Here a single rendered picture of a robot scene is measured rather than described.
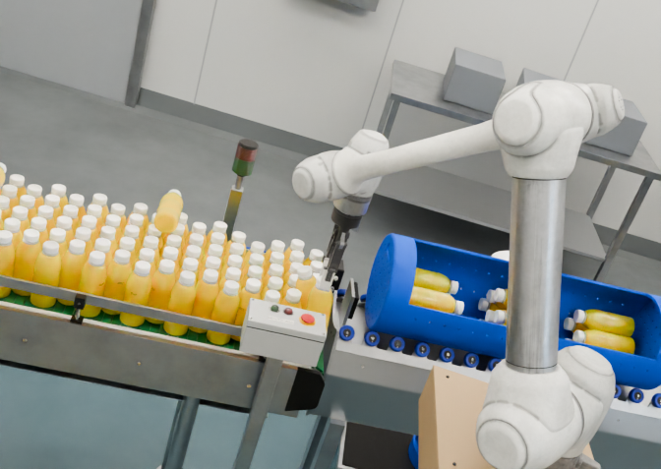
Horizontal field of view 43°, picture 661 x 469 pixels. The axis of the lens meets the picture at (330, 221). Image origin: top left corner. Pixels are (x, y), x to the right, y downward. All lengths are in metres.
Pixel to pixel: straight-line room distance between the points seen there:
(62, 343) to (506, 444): 1.22
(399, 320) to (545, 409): 0.76
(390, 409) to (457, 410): 0.59
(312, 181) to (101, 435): 1.71
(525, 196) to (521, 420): 0.42
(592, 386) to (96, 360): 1.27
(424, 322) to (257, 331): 0.50
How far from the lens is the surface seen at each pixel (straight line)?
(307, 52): 5.64
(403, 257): 2.32
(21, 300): 2.36
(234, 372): 2.32
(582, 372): 1.84
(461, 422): 1.98
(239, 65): 5.74
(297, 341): 2.12
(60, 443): 3.25
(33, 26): 6.05
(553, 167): 1.59
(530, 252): 1.62
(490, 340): 2.42
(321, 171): 1.87
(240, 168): 2.62
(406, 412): 2.58
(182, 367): 2.33
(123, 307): 2.26
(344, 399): 2.54
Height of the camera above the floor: 2.28
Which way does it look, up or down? 26 degrees down
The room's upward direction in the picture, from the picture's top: 18 degrees clockwise
